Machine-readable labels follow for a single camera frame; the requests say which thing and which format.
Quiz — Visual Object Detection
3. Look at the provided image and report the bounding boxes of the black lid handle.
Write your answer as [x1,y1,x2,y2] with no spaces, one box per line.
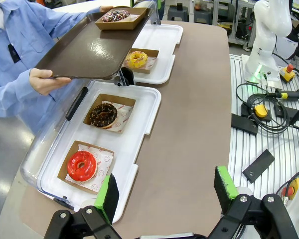
[65,86,89,121]

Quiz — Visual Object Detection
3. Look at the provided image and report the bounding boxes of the chocolate donut with nut bits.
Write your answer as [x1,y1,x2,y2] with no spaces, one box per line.
[89,104,118,129]

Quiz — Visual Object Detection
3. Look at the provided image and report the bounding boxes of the white printed paper liner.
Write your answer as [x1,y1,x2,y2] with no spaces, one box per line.
[101,101,135,132]
[64,144,114,194]
[144,56,157,70]

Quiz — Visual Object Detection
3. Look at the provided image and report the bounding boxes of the person's right forearm, blue sleeve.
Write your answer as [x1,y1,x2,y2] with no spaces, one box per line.
[0,68,57,119]

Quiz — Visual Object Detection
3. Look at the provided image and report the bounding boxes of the person's left forearm, blue sleeve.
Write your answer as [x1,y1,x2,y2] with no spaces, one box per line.
[39,6,103,39]

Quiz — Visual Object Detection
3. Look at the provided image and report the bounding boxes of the brown cardboard donut box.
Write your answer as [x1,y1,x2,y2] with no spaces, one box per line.
[83,93,137,135]
[57,140,115,195]

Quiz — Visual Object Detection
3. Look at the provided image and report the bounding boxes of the yellow donut in cardboard tray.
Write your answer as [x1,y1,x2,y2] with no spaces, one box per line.
[122,48,160,75]

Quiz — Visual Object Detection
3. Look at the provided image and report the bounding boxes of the black handheld enabling switch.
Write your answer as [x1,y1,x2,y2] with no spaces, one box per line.
[275,89,299,101]

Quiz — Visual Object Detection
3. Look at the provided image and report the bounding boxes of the black clip-on microphone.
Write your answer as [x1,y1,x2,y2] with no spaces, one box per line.
[7,43,21,63]

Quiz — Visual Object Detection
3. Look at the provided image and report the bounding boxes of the yellow emergency stop box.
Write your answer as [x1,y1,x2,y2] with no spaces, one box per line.
[281,176,299,200]
[279,63,297,84]

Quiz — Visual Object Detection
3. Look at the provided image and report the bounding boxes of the chocolate donut with coloured sprinkles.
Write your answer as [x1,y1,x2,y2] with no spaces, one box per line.
[102,9,131,23]

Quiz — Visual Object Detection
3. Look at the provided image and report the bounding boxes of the yellow and black pendant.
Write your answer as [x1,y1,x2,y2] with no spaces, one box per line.
[253,104,272,122]

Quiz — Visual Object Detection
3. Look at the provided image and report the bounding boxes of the black flat plate with hole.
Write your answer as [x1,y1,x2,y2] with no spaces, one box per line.
[242,148,276,184]

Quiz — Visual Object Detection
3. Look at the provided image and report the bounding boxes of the white plastic display tray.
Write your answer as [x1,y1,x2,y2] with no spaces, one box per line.
[37,81,162,224]
[121,24,184,85]

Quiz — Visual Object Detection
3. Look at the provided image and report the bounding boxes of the person's torso in blue shirt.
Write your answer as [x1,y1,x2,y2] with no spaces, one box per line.
[0,0,65,85]

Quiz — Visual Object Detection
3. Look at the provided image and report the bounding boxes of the black emergency stop cable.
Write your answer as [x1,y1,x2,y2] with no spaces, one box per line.
[275,168,299,197]

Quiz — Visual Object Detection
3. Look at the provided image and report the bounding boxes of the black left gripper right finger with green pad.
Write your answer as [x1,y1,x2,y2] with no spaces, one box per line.
[208,166,299,239]

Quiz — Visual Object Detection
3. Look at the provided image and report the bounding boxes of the dark brown serving tray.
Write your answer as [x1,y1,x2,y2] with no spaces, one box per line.
[34,6,155,80]

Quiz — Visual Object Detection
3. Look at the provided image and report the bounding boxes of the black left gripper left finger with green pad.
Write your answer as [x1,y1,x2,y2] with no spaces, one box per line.
[43,173,123,239]

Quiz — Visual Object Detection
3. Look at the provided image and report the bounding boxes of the red glazed donut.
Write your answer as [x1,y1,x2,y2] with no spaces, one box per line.
[67,151,98,182]

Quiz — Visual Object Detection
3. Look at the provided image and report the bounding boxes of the coiled black cables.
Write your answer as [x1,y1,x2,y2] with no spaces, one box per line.
[235,83,292,139]

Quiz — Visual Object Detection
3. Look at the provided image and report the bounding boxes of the yellow glazed sprinkle donut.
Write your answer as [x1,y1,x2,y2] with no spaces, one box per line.
[125,50,149,69]

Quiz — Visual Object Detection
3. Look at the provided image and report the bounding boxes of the person's right hand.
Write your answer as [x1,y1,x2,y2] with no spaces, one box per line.
[29,68,72,96]

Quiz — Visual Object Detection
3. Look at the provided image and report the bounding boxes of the black mounting block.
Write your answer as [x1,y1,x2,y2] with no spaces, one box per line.
[273,102,299,119]

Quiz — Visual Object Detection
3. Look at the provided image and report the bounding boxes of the grey plastic stool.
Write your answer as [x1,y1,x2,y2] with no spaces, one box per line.
[167,4,190,22]
[193,10,213,25]

